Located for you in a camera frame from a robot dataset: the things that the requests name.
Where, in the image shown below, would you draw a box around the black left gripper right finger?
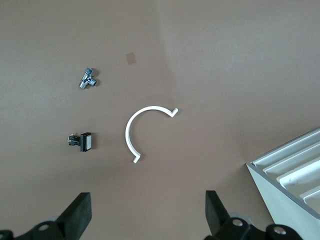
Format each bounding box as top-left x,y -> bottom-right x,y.
204,190 -> 252,240

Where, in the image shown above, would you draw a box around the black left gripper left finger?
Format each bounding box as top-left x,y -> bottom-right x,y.
14,191 -> 92,240

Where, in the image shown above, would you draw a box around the white drawer cabinet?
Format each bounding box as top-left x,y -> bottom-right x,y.
246,126 -> 320,240

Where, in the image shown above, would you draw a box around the black rectangular white-faced push button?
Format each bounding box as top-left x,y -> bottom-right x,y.
66,132 -> 94,153

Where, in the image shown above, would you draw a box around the small blue metal potentiometer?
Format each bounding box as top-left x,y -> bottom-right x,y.
78,67 -> 100,90

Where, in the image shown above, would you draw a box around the brown tape patch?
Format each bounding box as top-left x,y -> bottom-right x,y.
125,52 -> 138,66

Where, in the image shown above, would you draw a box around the white semicircular bracket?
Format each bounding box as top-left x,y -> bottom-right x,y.
124,105 -> 179,165

